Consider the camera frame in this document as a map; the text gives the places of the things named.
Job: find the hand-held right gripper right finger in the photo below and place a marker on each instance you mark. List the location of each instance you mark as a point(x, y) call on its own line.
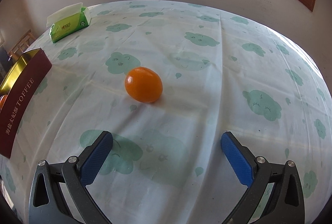
point(236, 159)

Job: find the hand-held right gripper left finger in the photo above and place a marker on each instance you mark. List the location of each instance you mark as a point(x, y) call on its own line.
point(97, 159)

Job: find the orange tangerine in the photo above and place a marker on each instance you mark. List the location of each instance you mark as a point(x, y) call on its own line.
point(2, 101)
point(144, 85)

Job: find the maroon and gold tin box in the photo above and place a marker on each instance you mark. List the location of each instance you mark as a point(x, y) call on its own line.
point(23, 94)

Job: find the white cloud print tablecloth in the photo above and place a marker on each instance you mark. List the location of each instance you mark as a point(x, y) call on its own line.
point(194, 84)

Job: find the light wooden chair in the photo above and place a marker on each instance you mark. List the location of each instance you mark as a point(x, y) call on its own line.
point(20, 45)

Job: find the green tissue pack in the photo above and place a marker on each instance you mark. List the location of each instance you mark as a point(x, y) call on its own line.
point(70, 24)

